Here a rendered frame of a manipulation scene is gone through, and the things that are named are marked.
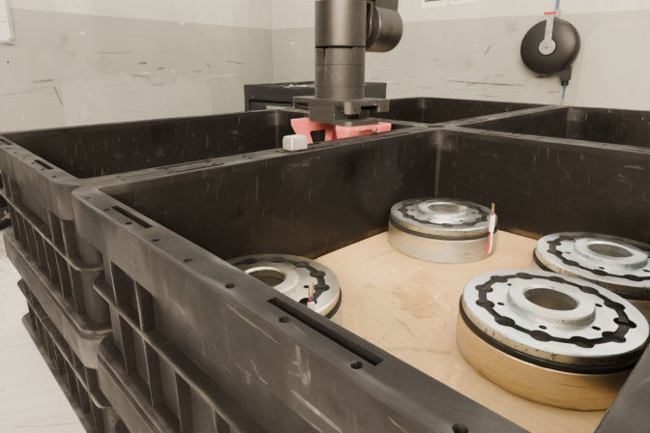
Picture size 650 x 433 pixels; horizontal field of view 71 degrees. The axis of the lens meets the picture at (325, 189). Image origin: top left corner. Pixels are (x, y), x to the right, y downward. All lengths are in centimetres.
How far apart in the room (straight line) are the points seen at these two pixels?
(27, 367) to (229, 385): 40
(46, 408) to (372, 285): 32
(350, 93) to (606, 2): 324
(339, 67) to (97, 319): 33
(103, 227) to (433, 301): 23
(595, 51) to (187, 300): 356
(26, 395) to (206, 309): 39
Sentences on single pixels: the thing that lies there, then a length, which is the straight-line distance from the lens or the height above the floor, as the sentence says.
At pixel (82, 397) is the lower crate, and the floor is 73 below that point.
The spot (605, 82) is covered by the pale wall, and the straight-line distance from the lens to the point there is 366.
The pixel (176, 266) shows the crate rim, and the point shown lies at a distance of 19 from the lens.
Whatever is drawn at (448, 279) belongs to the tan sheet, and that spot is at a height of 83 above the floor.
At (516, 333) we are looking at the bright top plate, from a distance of 28.
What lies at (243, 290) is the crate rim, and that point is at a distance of 16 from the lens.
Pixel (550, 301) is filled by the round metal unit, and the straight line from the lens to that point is 33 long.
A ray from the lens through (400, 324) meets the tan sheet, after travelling 33.
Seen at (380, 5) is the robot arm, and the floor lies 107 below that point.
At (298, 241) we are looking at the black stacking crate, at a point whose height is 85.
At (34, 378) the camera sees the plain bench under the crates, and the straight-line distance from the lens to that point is 57.
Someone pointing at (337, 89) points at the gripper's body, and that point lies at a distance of 51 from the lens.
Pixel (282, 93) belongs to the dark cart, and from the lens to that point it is 212.
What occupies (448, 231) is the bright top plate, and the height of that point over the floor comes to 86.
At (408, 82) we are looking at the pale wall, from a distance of 405.
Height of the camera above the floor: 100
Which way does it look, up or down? 16 degrees down
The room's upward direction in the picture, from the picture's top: straight up
